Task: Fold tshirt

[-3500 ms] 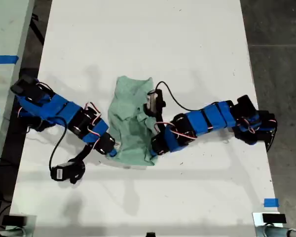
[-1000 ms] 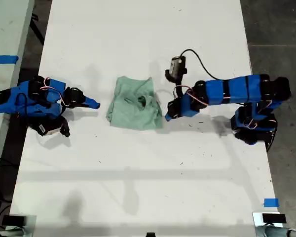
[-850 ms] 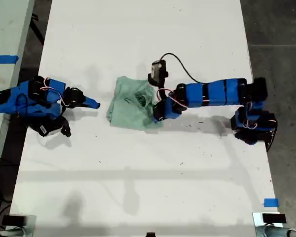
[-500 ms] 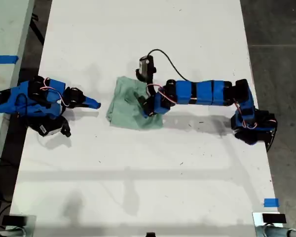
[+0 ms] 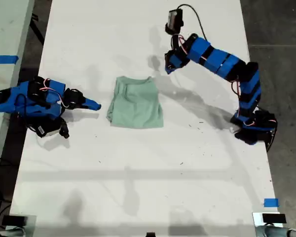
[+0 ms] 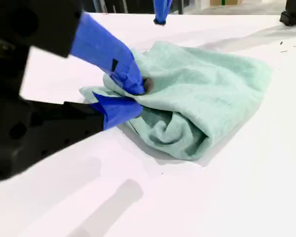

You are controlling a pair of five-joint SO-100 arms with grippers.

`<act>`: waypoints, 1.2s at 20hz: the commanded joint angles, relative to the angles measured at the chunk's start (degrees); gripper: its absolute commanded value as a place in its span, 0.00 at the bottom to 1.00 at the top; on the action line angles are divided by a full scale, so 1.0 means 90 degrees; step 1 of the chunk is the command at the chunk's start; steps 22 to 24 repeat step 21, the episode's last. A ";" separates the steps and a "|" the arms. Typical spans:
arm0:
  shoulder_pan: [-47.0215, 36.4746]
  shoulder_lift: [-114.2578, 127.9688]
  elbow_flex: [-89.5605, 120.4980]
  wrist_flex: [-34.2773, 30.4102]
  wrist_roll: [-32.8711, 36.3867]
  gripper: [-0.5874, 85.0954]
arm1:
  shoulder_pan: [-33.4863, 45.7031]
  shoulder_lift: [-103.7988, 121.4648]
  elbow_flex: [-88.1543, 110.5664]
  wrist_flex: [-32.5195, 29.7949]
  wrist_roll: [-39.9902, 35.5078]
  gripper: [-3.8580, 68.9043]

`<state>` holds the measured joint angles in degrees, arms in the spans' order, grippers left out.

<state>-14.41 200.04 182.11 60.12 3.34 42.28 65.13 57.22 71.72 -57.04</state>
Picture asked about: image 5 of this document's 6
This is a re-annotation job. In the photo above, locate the pale green T-shirt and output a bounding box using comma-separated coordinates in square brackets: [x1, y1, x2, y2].
[106, 76, 164, 129]

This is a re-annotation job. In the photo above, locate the long blue tape strip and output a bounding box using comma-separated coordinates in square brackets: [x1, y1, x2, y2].
[0, 55, 19, 65]

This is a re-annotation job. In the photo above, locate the pale grey side table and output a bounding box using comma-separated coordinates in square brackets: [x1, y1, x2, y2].
[0, 0, 35, 188]

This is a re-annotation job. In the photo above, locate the small black box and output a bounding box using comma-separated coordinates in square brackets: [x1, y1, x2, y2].
[1, 215, 28, 226]
[262, 213, 287, 224]

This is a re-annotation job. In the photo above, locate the blue tape square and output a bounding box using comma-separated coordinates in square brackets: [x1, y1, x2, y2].
[263, 198, 279, 208]

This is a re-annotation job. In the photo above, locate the grey tube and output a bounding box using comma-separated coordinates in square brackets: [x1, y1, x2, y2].
[255, 226, 296, 237]

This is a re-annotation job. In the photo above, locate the black camera stalk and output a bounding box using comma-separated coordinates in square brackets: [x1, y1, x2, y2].
[171, 34, 181, 51]

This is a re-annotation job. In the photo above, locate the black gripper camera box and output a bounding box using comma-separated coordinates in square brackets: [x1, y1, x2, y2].
[165, 8, 185, 35]
[34, 119, 70, 139]

